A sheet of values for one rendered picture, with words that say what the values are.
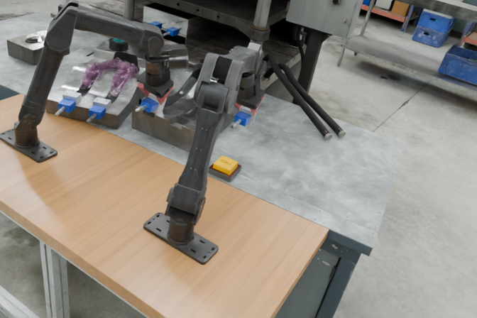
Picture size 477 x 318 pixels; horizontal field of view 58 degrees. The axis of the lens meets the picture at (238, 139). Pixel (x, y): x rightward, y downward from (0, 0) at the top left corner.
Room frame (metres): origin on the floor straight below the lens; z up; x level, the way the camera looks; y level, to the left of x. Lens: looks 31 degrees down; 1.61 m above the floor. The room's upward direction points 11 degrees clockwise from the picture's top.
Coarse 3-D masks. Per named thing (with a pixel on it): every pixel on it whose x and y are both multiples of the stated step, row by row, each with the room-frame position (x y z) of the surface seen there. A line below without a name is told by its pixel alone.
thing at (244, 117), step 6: (240, 108) 1.28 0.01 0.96; (246, 108) 1.29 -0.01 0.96; (240, 114) 1.26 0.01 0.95; (246, 114) 1.27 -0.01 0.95; (252, 114) 1.27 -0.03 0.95; (234, 120) 1.24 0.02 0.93; (240, 120) 1.23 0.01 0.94; (246, 120) 1.23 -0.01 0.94; (252, 120) 1.28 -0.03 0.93; (234, 126) 1.19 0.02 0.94
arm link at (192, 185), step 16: (208, 96) 0.90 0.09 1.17; (224, 96) 0.90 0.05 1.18; (208, 112) 0.89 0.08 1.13; (224, 112) 0.91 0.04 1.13; (208, 128) 0.87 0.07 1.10; (192, 144) 0.86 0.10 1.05; (208, 144) 0.86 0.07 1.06; (192, 160) 0.84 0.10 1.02; (208, 160) 0.86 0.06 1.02; (192, 176) 0.83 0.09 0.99; (176, 192) 0.81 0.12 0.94; (192, 192) 0.81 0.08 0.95; (192, 208) 0.79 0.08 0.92
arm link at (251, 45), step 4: (248, 44) 1.27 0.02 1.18; (252, 44) 1.27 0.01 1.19; (256, 44) 1.27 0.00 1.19; (252, 48) 1.25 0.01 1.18; (256, 48) 1.25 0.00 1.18; (260, 48) 1.27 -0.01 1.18; (260, 52) 1.27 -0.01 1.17; (260, 56) 1.17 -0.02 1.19; (256, 60) 1.16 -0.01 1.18; (260, 60) 1.19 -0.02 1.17; (256, 64) 1.15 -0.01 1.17; (256, 68) 1.16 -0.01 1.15; (252, 72) 1.17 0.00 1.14; (256, 72) 1.18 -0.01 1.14
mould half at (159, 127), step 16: (176, 80) 1.52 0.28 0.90; (192, 96) 1.45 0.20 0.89; (160, 112) 1.27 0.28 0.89; (176, 112) 1.29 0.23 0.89; (144, 128) 1.26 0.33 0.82; (160, 128) 1.24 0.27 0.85; (176, 128) 1.22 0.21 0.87; (192, 128) 1.21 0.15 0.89; (224, 128) 1.40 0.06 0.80; (176, 144) 1.22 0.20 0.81
